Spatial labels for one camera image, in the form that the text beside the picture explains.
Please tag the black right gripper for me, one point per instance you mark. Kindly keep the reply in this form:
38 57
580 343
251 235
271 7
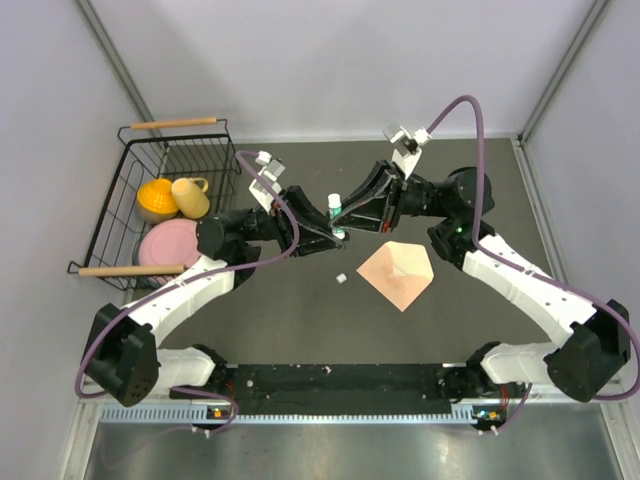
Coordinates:
367 209

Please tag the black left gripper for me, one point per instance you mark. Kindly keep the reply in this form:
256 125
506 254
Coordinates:
312 239

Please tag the white green glue stick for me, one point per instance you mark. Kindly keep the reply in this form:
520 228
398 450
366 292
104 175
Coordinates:
334 209

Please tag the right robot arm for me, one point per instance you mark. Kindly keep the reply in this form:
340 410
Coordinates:
587 344

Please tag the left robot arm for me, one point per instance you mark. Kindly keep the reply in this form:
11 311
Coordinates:
123 355

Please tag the yellow mug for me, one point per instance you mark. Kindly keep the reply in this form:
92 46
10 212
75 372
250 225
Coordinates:
190 195

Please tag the pink plate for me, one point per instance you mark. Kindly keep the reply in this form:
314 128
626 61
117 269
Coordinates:
171 242

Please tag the orange bowl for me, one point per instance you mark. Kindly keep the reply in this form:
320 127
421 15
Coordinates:
155 202

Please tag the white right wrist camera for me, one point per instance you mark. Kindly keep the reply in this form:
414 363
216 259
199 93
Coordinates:
407 146

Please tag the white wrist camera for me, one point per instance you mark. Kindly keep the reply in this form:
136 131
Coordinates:
407 146
271 169

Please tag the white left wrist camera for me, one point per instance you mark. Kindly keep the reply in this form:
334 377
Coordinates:
271 169

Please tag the black wire basket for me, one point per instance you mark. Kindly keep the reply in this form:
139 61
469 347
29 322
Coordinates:
170 175

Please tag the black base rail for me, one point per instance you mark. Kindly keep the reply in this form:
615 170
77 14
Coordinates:
353 389

